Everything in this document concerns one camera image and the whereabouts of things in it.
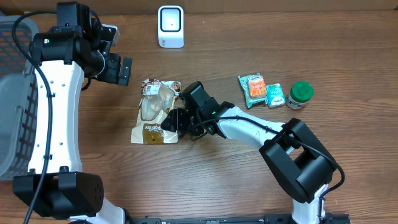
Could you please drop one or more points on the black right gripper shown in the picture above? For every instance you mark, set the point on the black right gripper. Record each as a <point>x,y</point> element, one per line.
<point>178,116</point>

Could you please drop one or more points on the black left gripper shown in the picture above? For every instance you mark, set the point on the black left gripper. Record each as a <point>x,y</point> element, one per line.
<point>115,69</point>

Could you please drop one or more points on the clear snack pouch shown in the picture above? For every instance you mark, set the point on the clear snack pouch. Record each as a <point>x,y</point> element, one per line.
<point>158,99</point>

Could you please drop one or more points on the orange tissue pack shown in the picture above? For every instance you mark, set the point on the orange tissue pack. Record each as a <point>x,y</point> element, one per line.
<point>257,87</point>

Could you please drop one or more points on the small teal tissue pack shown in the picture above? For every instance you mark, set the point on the small teal tissue pack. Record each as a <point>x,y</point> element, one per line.
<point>275,95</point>

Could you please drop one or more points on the green lid jar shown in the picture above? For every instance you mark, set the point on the green lid jar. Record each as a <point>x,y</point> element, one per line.
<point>299,95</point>

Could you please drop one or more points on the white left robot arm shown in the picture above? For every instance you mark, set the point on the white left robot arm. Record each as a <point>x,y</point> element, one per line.
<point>66,59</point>

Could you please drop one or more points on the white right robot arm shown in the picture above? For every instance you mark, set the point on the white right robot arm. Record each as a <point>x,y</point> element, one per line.
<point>298,160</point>

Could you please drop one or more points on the white barcode scanner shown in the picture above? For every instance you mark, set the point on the white barcode scanner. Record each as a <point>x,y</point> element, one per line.
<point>171,27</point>

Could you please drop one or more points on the grey plastic mesh basket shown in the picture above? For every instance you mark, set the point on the grey plastic mesh basket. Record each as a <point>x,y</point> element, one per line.
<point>18,105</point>

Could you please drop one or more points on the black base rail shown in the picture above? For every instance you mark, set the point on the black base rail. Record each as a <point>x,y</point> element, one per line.
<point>267,219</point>

